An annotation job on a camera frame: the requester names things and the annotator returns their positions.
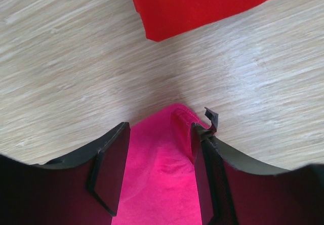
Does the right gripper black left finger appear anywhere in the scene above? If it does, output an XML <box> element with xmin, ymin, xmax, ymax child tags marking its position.
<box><xmin>1</xmin><ymin>122</ymin><xmax>130</xmax><ymax>224</ymax></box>

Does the folded red t-shirt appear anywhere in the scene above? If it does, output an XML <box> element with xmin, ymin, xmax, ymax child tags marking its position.
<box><xmin>133</xmin><ymin>0</ymin><xmax>267</xmax><ymax>42</ymax></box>

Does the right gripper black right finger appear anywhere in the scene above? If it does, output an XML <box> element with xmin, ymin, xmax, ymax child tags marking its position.
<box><xmin>191</xmin><ymin>109</ymin><xmax>323</xmax><ymax>224</ymax></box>

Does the magenta pink t-shirt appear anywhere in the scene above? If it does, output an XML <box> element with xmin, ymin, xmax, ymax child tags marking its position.
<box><xmin>112</xmin><ymin>104</ymin><xmax>201</xmax><ymax>224</ymax></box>

